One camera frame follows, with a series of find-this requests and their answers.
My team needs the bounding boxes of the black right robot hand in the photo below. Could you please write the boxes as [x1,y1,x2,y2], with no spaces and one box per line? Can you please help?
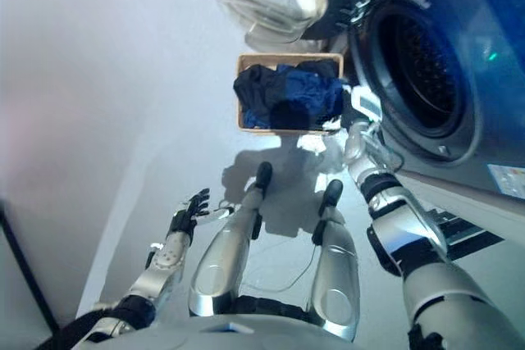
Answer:
[323,85,385,170]

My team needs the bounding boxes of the white label sticker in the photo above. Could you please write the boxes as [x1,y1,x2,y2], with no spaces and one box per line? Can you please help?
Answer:
[486,163,525,196]

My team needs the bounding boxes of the beige laundry basket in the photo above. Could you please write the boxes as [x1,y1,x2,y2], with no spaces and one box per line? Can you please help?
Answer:
[235,52,345,137]

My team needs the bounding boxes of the grey robot torso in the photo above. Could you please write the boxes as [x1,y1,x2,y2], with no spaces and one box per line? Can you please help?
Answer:
[48,295,370,350]

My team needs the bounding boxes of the blue-grey front-load washing machine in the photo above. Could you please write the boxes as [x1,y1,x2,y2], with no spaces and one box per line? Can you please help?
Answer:
[327,0,525,203]

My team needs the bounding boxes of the silver robot leg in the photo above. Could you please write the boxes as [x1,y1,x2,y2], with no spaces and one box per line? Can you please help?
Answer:
[188,161,274,319]
[305,180,363,343]

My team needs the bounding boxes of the bright blue garment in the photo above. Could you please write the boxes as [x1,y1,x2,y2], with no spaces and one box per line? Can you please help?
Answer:
[266,69,346,130]

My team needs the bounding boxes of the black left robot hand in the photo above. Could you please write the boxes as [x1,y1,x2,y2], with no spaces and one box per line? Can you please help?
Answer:
[169,188,237,238]

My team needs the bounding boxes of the black garment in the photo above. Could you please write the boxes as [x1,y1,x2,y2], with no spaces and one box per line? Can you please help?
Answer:
[294,58,340,80]

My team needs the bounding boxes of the silver left robot leg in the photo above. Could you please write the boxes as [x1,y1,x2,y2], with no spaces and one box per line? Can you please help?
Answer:
[188,161,274,319]

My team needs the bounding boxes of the dark washing machine base grille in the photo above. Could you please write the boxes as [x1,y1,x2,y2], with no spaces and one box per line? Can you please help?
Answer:
[426,207,506,261]

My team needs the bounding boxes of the silver right robot leg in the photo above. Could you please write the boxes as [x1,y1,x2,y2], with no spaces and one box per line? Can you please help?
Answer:
[305,180,363,343]

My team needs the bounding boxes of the dark navy garment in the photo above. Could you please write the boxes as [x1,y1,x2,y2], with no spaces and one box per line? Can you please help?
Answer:
[232,65,290,129]

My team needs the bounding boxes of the thin white cable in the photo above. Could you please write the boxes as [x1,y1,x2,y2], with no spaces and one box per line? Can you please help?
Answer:
[245,239,325,292]

